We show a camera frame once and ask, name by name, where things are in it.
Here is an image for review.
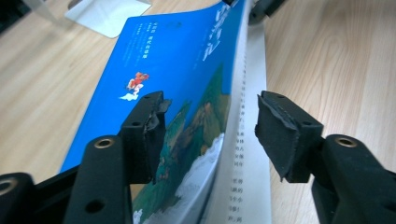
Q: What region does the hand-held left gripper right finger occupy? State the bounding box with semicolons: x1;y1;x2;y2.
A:
254;91;325;184

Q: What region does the blue book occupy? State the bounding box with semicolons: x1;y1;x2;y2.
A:
59;0;272;224

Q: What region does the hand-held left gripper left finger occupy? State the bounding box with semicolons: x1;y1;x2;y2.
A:
118;91;172;185

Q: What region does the extendable metal bookend rack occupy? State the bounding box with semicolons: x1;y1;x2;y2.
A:
22;0;153;40

